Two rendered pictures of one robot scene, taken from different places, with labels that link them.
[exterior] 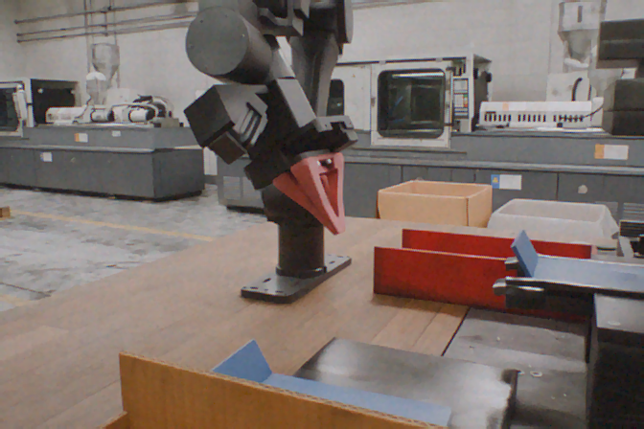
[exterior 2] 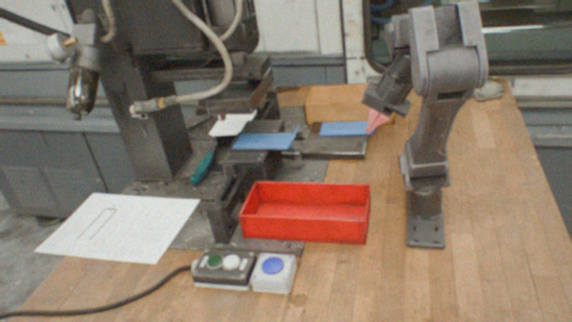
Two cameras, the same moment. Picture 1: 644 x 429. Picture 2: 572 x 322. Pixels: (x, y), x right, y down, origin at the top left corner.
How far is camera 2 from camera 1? 147 cm
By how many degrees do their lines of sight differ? 139
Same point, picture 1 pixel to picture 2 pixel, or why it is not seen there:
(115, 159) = not seen: outside the picture
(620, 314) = (275, 125)
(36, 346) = (476, 140)
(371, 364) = (346, 145)
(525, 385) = (298, 163)
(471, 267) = (314, 187)
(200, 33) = not seen: hidden behind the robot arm
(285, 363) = (379, 153)
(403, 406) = (331, 132)
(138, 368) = not seen: hidden behind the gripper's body
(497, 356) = (306, 173)
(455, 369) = (319, 148)
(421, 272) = (341, 192)
